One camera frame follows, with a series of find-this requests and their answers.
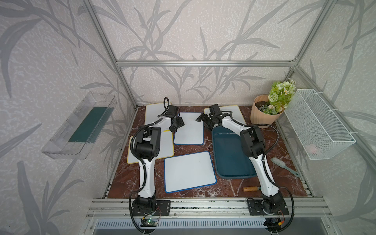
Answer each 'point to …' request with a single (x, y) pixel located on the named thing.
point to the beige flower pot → (265, 127)
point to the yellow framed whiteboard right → (235, 112)
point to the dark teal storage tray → (230, 160)
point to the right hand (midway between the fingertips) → (197, 122)
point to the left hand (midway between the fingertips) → (181, 124)
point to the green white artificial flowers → (280, 94)
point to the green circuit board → (148, 223)
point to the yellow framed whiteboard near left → (166, 148)
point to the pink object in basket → (311, 148)
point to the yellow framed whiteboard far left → (152, 111)
